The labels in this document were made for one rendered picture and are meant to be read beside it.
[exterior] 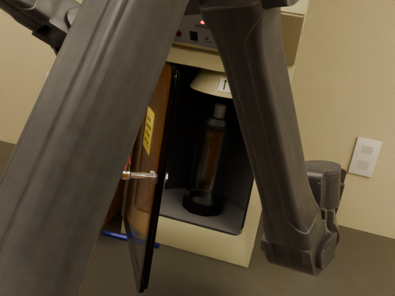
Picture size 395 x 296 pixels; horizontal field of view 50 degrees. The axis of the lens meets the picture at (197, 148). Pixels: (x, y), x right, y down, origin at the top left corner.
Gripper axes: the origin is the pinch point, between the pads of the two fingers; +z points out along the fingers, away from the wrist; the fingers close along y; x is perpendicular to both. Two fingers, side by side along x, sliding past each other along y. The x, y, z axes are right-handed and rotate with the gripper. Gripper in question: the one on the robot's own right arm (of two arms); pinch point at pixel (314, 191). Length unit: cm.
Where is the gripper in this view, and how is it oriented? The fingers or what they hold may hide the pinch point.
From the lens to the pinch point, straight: 82.5
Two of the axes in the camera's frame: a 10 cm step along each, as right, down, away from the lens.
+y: 1.7, -9.5, -2.7
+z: 2.3, -2.3, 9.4
